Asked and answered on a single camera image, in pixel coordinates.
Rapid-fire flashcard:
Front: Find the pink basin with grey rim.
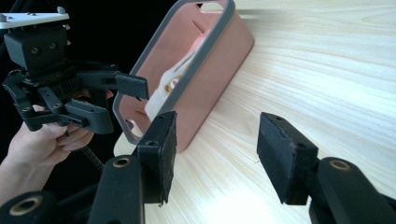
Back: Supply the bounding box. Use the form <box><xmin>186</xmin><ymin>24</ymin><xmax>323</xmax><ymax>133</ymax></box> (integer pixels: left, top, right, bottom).
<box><xmin>112</xmin><ymin>0</ymin><xmax>255</xmax><ymax>154</ymax></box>

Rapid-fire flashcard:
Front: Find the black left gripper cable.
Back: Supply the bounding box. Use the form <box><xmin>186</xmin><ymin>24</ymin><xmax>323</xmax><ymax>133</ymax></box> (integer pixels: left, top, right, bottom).
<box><xmin>76</xmin><ymin>145</ymin><xmax>106</xmax><ymax>173</ymax></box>

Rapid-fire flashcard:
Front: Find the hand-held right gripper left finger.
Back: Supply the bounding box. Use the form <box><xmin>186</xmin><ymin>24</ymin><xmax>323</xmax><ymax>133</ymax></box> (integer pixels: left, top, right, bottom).
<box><xmin>135</xmin><ymin>110</ymin><xmax>178</xmax><ymax>207</ymax></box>

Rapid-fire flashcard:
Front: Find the beige glove with orange patch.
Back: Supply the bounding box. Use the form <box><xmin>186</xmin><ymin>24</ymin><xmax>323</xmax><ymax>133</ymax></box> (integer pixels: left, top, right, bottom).
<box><xmin>144</xmin><ymin>50</ymin><xmax>199</xmax><ymax>122</ymax></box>

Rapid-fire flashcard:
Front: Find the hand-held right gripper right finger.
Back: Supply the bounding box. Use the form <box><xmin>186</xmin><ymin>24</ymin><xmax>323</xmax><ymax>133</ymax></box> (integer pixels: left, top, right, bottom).
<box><xmin>256</xmin><ymin>111</ymin><xmax>319</xmax><ymax>206</ymax></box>

